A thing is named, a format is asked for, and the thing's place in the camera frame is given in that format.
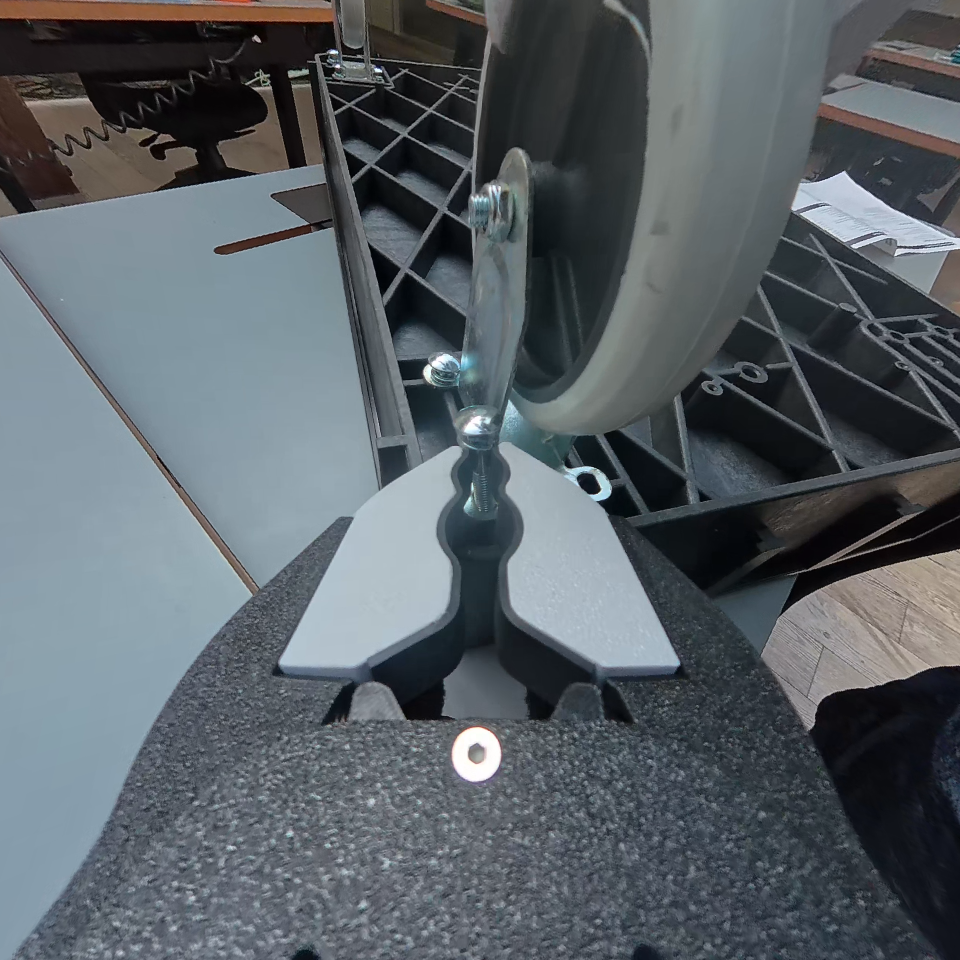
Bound person's dark trousers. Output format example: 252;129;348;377
812;666;960;960

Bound black plastic dolly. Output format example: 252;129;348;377
309;52;960;595

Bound grey caster wheel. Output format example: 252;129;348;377
457;0;820;502
324;0;390;84

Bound black coiled cable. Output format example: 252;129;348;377
41;51;252;165

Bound printed paper document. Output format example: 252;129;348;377
790;171;960;258

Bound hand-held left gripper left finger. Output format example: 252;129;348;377
277;447;462;702

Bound grey desk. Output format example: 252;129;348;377
0;165;798;960

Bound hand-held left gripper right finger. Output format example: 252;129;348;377
495;442;682;702

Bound black office chair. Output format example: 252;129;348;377
78;71;270;175

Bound long wooden table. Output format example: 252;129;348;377
0;0;336;170
816;78;960;226
861;39;960;85

